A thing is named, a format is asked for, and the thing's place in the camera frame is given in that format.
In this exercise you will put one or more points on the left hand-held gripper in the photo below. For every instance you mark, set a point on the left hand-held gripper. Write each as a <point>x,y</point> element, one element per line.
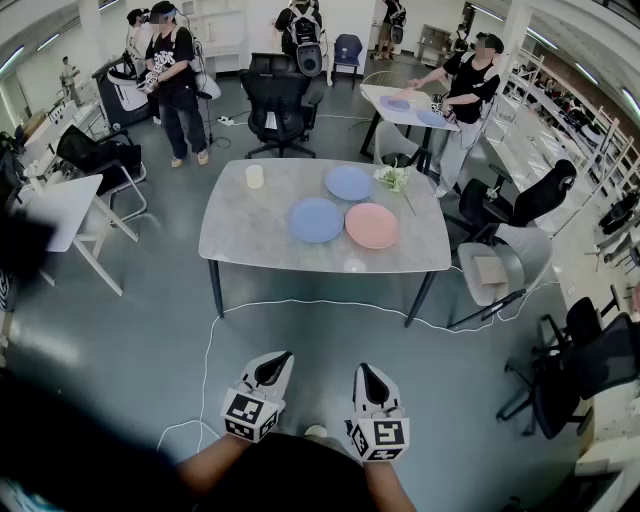
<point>250,415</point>

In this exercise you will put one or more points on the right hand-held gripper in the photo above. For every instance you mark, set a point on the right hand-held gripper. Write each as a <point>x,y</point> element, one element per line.
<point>380,435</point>

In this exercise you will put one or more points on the blue plate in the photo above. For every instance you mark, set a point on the blue plate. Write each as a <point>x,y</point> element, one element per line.
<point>348,182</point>
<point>431,118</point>
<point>316,220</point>
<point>396,104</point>

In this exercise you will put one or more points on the pink plate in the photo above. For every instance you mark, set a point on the pink plate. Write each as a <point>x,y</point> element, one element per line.
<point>371,225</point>
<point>404,93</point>

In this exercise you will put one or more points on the person's right forearm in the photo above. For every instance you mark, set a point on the person's right forearm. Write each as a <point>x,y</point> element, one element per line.
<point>387,487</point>

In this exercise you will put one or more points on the person's left forearm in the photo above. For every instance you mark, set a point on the person's left forearm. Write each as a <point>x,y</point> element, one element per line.
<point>210,462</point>

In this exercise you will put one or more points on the person's light shoe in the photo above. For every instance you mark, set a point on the person's light shoe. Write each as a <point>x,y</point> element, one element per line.
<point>315,430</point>

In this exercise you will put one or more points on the black table leg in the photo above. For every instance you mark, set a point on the black table leg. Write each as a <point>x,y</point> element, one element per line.
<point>216,290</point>
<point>419,300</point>

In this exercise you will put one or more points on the person's black shirt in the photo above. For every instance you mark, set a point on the person's black shirt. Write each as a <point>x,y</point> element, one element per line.
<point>300,475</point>

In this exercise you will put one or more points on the cardboard box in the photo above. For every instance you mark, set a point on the cardboard box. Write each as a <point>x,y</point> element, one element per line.
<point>490,270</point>

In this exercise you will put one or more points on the grey shell chair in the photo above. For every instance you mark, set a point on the grey shell chair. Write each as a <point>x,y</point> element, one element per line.
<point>395,142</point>
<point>520,260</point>

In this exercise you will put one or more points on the cream mug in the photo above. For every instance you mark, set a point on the cream mug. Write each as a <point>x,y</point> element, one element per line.
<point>254,176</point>

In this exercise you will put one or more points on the black office chair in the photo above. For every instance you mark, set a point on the black office chair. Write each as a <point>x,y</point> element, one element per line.
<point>575,380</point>
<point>275,100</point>
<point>540,200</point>

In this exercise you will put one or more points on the white artificial flower sprig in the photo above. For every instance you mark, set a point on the white artificial flower sprig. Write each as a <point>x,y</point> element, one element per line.
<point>395,179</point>

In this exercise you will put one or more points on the plastic drink cup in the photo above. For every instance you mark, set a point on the plastic drink cup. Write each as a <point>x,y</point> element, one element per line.
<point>492,192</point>

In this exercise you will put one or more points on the white power strip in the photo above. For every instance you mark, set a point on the white power strip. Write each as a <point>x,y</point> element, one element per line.
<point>225,120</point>

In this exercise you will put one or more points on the white side table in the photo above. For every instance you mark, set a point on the white side table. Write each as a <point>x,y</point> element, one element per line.
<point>65,210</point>

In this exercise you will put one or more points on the black mesh visitor chair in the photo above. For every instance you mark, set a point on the black mesh visitor chair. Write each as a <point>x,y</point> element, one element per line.
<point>90,155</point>

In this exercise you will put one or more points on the black and white machine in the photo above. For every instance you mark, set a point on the black and white machine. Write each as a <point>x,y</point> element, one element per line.
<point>120,95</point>

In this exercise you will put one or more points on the grey black backpack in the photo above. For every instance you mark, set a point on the grey black backpack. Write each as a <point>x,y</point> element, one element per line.
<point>309,57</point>

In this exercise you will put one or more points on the white shelving rack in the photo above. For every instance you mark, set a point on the white shelving rack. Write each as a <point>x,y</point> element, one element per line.
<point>550,125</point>

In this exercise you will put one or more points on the white equipment bench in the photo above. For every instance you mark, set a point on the white equipment bench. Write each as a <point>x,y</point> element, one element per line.
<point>60,115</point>

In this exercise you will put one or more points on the blue chair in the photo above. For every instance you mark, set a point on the blue chair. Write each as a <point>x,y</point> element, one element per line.
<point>348,50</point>

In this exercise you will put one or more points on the white shelf unit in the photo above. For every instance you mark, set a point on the white shelf unit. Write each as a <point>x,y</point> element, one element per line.
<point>220,30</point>

